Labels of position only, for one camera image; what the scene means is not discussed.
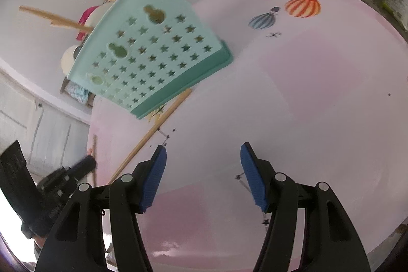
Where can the wooden chopstick one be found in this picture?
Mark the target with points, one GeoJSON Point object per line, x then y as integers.
{"type": "Point", "coordinates": [179, 100]}

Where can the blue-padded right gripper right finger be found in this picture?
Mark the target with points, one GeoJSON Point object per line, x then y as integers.
{"type": "Point", "coordinates": [331, 242]}

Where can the teal star-cutout utensil holder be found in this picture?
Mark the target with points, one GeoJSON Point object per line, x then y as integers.
{"type": "Point", "coordinates": [143, 53]}

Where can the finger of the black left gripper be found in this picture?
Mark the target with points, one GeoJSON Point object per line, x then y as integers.
{"type": "Point", "coordinates": [81, 169]}

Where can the wooden chopstick three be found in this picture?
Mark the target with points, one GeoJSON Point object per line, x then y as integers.
{"type": "Point", "coordinates": [52, 17]}

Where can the wooden chopstick six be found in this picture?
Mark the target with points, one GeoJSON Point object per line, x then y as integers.
{"type": "Point", "coordinates": [60, 24]}

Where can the red plastic bag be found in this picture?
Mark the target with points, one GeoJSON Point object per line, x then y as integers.
{"type": "Point", "coordinates": [86, 14]}

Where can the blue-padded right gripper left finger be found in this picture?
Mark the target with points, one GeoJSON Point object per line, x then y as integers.
{"type": "Point", "coordinates": [75, 242]}

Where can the wooden chair with cloth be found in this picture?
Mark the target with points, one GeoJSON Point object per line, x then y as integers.
{"type": "Point", "coordinates": [76, 92]}

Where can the white door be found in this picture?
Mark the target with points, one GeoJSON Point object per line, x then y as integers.
{"type": "Point", "coordinates": [48, 138]}

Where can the pink patterned tablecloth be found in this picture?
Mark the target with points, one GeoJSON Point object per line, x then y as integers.
{"type": "Point", "coordinates": [317, 87]}

